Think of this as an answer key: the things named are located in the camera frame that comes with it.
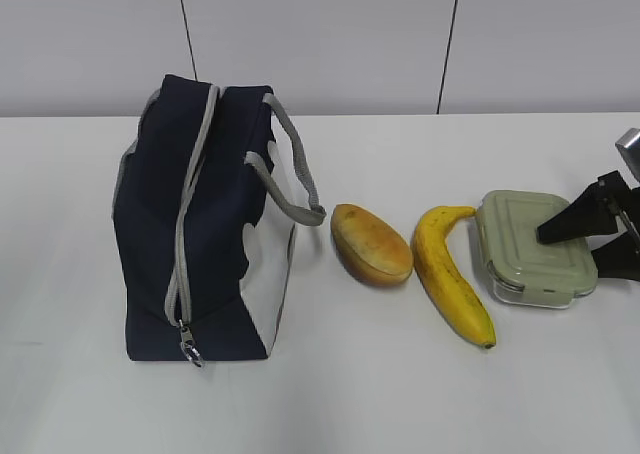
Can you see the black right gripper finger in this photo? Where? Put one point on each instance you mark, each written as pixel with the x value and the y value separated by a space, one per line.
pixel 619 258
pixel 593 212

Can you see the green lidded glass container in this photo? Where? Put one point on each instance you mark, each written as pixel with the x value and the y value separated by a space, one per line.
pixel 522 270

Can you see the yellow banana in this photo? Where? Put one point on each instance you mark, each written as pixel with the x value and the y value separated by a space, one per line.
pixel 449 291

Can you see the halved mango fruit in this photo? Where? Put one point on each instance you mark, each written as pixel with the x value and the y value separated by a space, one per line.
pixel 369 247

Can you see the navy blue lunch bag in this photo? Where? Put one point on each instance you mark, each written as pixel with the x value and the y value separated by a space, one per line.
pixel 205 208

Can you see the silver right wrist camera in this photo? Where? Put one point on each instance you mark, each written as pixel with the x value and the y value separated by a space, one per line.
pixel 628 146

